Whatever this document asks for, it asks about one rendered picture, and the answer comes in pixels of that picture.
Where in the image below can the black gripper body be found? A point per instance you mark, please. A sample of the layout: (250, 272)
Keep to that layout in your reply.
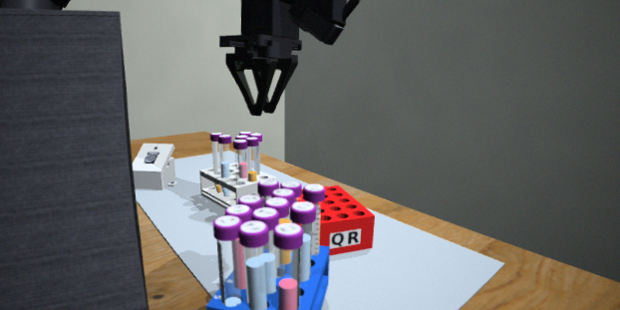
(260, 46)

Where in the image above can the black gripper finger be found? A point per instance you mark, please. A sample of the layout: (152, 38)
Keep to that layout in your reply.
(287, 67)
(267, 69)

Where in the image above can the light grey bench mat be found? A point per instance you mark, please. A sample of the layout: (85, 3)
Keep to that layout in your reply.
(407, 268)

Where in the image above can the blue tube rack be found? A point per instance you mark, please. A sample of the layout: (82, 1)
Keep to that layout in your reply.
(308, 289)

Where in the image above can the red tube rack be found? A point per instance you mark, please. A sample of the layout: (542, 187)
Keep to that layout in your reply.
(346, 230)

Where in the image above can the pink tube with white and purple cap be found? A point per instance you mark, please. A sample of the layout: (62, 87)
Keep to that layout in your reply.
(244, 213)

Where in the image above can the white tube rack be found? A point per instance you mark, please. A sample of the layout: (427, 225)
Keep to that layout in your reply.
(208, 178)

